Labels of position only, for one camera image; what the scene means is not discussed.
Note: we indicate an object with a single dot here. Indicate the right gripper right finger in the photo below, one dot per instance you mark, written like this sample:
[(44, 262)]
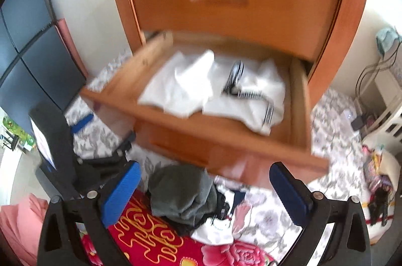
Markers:
[(349, 240)]

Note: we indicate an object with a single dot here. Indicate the pile of colourful items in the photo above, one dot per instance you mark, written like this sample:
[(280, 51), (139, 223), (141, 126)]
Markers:
[(381, 171)]

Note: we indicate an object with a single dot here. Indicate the red floral blanket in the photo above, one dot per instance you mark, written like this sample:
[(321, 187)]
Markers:
[(147, 240)]

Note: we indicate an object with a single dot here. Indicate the pink board by wardrobe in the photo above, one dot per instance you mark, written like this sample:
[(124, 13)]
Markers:
[(70, 45)]

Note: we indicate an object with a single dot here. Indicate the pink cloth bottom left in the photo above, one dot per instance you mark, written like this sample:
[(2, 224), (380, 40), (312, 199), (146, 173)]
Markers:
[(21, 225)]

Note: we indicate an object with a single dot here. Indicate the white hello kitty garment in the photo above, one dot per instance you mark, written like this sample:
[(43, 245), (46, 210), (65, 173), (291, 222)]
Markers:
[(217, 232)]

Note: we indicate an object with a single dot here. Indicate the white garment in drawer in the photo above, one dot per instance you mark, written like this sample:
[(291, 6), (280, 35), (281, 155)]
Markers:
[(237, 88)]

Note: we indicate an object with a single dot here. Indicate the dark blue wardrobe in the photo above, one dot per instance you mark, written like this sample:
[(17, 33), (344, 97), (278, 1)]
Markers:
[(35, 63)]

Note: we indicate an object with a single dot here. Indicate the wooden drawer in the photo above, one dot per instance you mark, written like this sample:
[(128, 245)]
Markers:
[(297, 27), (222, 146)]

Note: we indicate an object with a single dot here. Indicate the grey garment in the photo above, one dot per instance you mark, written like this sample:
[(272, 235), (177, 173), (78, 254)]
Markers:
[(182, 193)]

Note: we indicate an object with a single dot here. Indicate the black charger plug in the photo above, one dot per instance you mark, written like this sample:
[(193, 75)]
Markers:
[(359, 122)]

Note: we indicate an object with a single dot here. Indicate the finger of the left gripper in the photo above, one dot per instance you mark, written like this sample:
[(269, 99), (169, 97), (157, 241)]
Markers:
[(80, 124)]

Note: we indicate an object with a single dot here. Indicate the teal cloth on shelf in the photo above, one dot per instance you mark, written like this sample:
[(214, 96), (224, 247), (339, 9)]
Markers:
[(385, 39)]

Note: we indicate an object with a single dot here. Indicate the white side shelf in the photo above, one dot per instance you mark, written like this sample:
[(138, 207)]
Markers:
[(378, 95)]

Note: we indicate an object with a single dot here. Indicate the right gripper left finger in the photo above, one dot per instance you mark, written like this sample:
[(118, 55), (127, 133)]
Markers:
[(60, 242)]

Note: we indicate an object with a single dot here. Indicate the black lace garment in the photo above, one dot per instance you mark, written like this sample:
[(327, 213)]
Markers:
[(220, 209)]

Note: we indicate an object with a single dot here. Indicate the grey floral white mattress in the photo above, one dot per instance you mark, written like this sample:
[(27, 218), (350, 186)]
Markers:
[(269, 226)]

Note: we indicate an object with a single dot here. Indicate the white power strip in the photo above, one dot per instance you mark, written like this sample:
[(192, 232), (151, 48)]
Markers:
[(348, 115)]

